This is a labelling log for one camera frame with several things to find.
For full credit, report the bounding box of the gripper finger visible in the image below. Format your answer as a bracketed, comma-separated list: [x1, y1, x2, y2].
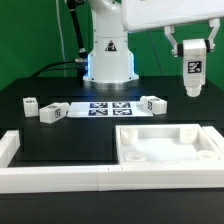
[164, 26, 183, 57]
[205, 18, 220, 52]

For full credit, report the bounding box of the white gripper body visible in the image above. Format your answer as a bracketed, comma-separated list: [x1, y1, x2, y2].
[122, 0, 224, 32]

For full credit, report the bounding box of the white square table top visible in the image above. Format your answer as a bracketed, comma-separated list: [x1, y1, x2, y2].
[116, 124, 224, 165]

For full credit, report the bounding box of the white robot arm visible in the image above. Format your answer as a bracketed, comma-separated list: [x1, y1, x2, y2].
[83, 0, 224, 96]

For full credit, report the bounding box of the white marker sheet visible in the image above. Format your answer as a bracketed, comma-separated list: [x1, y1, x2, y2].
[67, 101, 152, 118]

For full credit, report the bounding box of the white U-shaped obstacle fence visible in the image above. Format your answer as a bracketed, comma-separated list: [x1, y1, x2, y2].
[0, 126, 224, 194]

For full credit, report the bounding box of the black cable bundle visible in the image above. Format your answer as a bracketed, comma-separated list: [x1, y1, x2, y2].
[31, 0, 88, 78]

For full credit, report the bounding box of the white thin cable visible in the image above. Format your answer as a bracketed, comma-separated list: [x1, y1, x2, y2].
[56, 0, 68, 78]

